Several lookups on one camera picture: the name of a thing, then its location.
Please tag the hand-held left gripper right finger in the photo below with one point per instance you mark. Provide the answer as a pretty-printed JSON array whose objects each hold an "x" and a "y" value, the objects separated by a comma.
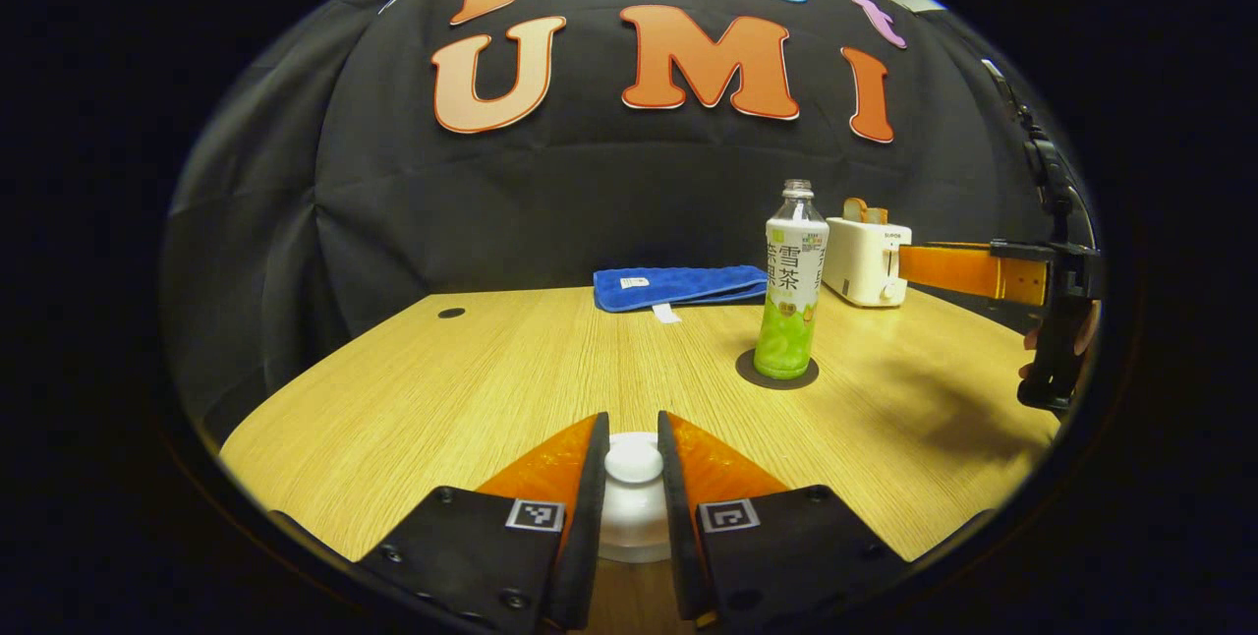
[{"x": 676, "y": 517}]

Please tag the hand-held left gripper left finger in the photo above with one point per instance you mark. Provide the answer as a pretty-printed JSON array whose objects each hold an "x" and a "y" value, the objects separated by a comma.
[{"x": 588, "y": 517}]

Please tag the black backdrop cloth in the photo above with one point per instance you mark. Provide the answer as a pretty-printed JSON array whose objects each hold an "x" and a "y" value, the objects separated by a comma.
[{"x": 590, "y": 202}]

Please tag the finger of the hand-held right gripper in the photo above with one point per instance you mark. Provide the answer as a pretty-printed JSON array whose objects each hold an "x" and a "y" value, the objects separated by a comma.
[{"x": 963, "y": 269}]

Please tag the cream white toaster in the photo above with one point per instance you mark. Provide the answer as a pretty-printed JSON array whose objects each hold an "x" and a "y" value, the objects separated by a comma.
[{"x": 865, "y": 266}]

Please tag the brown toast slice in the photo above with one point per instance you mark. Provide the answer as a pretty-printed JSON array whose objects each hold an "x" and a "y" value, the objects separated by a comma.
[
  {"x": 879, "y": 215},
  {"x": 856, "y": 208}
]

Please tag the dark round coaster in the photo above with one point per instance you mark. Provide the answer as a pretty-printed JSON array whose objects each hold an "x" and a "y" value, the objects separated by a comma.
[{"x": 747, "y": 375}]

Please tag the green white water bottle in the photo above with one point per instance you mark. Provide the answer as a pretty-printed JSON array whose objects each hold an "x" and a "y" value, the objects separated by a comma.
[{"x": 791, "y": 291}]

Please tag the blue folded towel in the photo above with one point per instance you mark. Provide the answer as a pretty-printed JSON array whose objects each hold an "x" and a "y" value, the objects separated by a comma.
[{"x": 688, "y": 286}]

